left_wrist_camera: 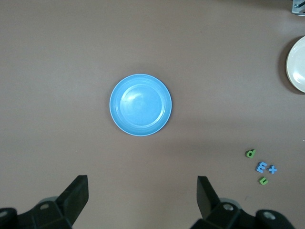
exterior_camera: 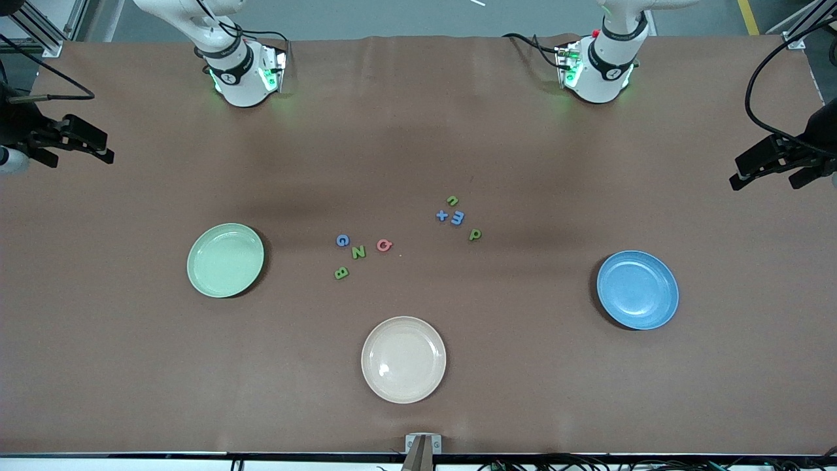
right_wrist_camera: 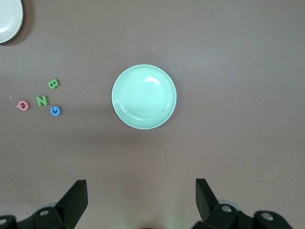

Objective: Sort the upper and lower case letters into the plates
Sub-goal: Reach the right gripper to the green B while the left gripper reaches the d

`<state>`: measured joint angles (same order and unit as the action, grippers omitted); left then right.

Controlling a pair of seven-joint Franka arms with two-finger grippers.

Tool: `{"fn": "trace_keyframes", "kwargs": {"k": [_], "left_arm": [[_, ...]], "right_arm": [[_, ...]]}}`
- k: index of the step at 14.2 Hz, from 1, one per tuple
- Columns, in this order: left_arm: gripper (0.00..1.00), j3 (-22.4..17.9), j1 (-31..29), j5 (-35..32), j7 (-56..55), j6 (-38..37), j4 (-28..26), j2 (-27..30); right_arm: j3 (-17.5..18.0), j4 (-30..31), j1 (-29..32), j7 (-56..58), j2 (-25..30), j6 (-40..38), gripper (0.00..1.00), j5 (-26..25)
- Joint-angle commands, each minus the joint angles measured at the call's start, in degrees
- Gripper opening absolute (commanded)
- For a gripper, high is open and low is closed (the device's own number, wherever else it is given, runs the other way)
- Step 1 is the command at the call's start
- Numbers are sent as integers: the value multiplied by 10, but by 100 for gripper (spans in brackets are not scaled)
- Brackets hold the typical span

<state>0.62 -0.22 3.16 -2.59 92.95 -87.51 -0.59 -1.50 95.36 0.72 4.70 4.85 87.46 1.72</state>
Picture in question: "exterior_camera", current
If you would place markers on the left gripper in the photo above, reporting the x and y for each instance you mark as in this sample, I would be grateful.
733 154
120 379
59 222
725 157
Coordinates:
819 136

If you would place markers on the blue plate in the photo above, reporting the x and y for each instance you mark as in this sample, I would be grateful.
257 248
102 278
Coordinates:
637 291

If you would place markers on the green letter B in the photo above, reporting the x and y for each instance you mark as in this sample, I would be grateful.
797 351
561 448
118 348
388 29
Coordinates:
341 273

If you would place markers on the aluminium frame profile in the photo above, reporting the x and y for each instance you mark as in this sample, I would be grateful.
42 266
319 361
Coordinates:
52 47
794 40

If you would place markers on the beige plate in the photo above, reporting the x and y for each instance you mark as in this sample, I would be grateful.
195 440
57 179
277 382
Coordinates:
403 360

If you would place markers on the red letter Q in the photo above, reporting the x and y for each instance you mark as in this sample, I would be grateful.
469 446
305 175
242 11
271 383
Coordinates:
384 245

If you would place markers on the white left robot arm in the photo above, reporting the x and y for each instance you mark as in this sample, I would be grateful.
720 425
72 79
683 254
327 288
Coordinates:
605 78

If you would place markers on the metal base connector plate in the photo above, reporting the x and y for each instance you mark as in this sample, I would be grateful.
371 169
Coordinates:
278 65

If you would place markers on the green letter p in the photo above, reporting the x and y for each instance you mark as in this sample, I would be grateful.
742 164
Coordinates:
475 234

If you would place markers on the light green plate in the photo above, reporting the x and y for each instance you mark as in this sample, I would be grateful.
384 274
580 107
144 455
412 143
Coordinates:
225 261

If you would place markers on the blue letter m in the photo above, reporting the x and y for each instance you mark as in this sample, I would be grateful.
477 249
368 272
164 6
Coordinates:
458 218

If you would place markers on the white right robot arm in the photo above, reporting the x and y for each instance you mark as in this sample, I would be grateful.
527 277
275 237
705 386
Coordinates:
239 85

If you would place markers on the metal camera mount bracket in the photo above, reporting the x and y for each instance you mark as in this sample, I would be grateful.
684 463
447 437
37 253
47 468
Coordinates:
423 445

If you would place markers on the brown table cloth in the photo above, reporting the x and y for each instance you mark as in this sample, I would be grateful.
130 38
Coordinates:
418 131

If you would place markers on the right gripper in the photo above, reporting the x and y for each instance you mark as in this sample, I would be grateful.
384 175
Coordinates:
17 123

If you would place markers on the blue letter G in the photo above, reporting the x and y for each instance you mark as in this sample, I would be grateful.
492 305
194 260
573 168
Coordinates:
342 241

